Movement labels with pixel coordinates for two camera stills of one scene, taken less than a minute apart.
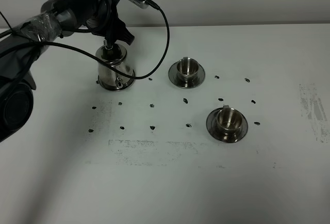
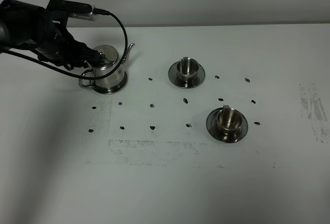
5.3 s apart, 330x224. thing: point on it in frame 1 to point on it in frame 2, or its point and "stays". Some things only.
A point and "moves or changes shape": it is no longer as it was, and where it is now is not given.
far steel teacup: x=187 y=68 stays
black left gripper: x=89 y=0 to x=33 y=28
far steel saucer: x=173 y=75 stays
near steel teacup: x=229 y=121 stays
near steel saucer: x=211 y=125 stays
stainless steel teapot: x=109 y=78 moves or changes shape
